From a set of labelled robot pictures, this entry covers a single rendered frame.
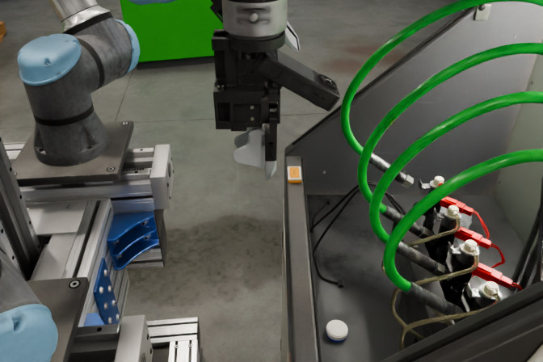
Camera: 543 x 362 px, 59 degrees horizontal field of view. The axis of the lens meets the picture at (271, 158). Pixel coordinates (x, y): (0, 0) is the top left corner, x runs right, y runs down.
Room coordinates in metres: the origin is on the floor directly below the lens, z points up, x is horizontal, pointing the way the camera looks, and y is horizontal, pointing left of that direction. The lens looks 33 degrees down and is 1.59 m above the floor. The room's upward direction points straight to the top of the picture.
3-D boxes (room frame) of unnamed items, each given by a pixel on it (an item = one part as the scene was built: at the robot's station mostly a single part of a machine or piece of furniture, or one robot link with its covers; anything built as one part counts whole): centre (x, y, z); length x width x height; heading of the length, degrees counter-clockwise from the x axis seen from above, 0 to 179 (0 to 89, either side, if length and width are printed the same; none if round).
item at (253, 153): (0.54, 0.02, 1.24); 0.06 x 0.03 x 0.09; 90
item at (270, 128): (0.54, 0.00, 1.28); 0.05 x 0.02 x 0.09; 0
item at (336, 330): (0.56, -0.12, 0.84); 0.04 x 0.04 x 0.01
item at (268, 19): (0.55, 0.02, 1.42); 0.08 x 0.08 x 0.05
